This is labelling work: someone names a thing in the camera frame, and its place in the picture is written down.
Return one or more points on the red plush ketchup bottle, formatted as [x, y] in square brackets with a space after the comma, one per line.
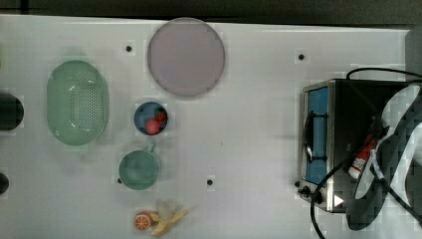
[362, 157]

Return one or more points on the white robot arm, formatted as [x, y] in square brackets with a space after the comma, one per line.
[394, 164]

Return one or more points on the black toaster oven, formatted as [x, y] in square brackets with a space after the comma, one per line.
[336, 118]

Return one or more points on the red toy strawberry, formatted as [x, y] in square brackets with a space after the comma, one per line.
[152, 127]

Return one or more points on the blue small bowl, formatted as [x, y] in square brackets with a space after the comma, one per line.
[148, 111]

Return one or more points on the grey round plate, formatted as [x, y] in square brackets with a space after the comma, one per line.
[186, 57]

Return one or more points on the toy orange slice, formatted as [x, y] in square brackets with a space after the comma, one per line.
[142, 221]

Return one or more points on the green plastic colander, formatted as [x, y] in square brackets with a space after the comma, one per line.
[77, 103]

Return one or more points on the black cylinder on table edge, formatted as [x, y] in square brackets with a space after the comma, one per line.
[11, 112]

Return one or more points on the green cup with handle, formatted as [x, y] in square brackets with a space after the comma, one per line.
[140, 169]

